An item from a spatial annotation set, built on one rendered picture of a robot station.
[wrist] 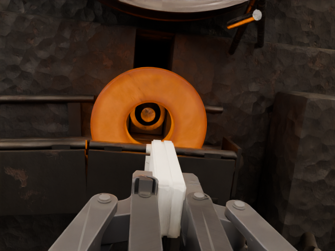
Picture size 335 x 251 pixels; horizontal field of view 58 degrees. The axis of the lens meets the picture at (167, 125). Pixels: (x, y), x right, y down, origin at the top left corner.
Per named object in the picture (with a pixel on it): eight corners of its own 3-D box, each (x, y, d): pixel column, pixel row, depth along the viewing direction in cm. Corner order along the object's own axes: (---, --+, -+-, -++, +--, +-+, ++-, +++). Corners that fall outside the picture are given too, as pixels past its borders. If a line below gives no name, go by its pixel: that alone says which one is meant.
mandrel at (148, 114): (134, 111, 66) (136, 91, 65) (154, 113, 67) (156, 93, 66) (133, 127, 49) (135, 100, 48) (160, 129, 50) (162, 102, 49)
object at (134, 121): (132, 108, 81) (134, 80, 80) (154, 110, 82) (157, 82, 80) (128, 133, 51) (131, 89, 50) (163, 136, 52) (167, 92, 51)
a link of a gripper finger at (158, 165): (165, 238, 16) (150, 238, 15) (158, 178, 22) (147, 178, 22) (171, 186, 15) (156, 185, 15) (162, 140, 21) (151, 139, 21)
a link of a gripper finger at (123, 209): (154, 248, 14) (86, 245, 13) (150, 192, 18) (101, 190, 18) (157, 218, 13) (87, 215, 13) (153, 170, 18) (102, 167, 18)
